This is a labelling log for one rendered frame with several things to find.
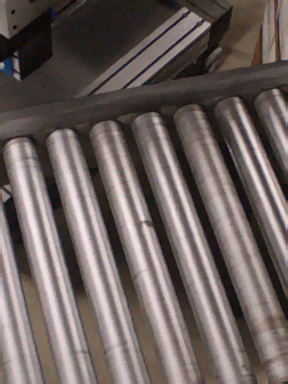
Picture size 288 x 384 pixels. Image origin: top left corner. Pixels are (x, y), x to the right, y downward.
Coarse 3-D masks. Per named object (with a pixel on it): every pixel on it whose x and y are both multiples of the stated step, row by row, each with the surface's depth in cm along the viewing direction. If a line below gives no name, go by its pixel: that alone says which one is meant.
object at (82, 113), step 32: (96, 96) 130; (128, 96) 130; (160, 96) 131; (192, 96) 131; (224, 96) 131; (256, 96) 133; (0, 128) 126; (32, 128) 127; (64, 128) 127; (128, 128) 132; (256, 128) 141; (0, 160) 130
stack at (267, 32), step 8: (272, 0) 206; (280, 0) 189; (272, 8) 205; (280, 8) 189; (272, 16) 205; (280, 16) 188; (264, 24) 217; (272, 24) 204; (280, 24) 187; (264, 32) 216; (272, 32) 198; (280, 32) 186; (264, 40) 216; (272, 40) 202; (280, 40) 185; (256, 48) 226; (264, 48) 215; (272, 48) 201; (280, 48) 185; (256, 56) 225; (264, 56) 214; (272, 56) 199; (280, 56) 185; (256, 64) 224
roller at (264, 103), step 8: (264, 96) 132; (272, 96) 132; (280, 96) 132; (256, 104) 133; (264, 104) 132; (272, 104) 131; (280, 104) 131; (256, 112) 134; (264, 112) 131; (272, 112) 130; (280, 112) 130; (264, 120) 131; (272, 120) 130; (280, 120) 129; (264, 128) 132; (272, 128) 130; (280, 128) 129; (272, 136) 130; (280, 136) 128; (272, 144) 130; (280, 144) 128; (280, 152) 128; (280, 160) 128; (280, 168) 128
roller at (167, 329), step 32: (96, 128) 128; (96, 160) 128; (128, 160) 125; (128, 192) 122; (128, 224) 119; (128, 256) 118; (160, 256) 117; (160, 288) 114; (160, 320) 112; (160, 352) 111; (192, 352) 111
